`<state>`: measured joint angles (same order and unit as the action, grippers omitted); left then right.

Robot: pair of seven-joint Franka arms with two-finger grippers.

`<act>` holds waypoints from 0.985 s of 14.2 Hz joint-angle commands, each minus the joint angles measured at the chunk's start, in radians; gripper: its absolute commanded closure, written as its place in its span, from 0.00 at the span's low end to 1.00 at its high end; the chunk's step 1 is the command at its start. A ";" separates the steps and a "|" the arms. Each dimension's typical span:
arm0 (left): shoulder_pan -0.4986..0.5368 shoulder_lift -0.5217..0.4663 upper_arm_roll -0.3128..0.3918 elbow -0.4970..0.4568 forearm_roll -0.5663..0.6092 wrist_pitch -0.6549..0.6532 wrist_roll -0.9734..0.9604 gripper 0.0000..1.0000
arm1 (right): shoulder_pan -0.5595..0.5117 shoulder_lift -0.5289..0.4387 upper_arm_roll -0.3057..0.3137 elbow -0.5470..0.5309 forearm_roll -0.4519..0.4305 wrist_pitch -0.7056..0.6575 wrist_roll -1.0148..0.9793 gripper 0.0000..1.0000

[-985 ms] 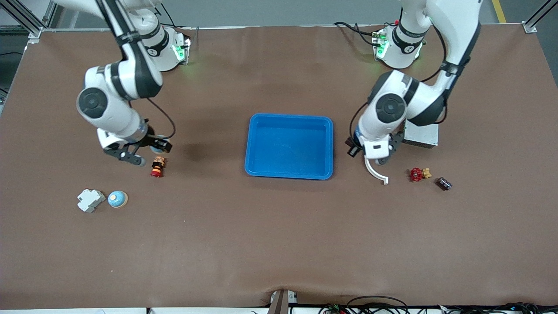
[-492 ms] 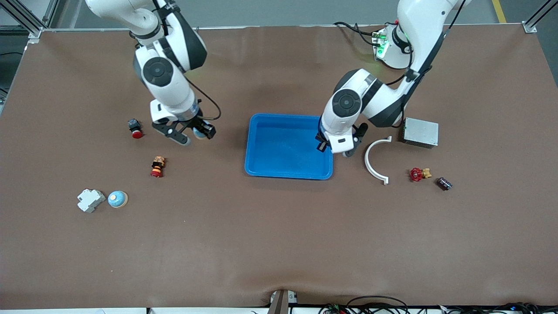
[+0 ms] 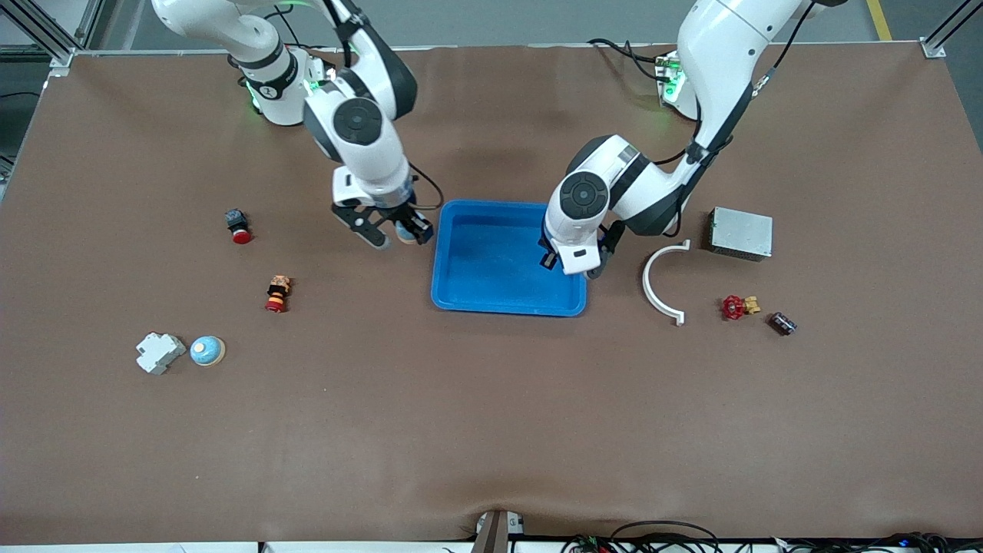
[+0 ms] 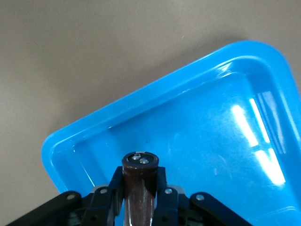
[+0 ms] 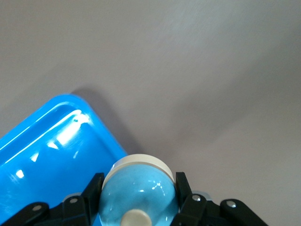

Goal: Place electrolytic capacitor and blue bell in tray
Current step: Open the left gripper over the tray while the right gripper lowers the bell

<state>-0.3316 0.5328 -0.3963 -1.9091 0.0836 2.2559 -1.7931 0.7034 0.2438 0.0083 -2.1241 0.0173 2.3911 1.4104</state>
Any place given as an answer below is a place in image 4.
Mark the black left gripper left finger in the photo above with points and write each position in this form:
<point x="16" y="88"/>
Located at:
<point x="94" y="207"/>

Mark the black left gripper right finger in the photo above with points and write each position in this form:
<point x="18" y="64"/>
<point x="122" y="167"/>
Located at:
<point x="174" y="209"/>

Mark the plain brown electrolytic capacitor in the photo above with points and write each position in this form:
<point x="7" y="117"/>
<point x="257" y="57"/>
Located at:
<point x="140" y="183"/>

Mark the blue plastic tray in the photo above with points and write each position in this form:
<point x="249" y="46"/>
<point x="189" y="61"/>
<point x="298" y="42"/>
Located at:
<point x="200" y="129"/>

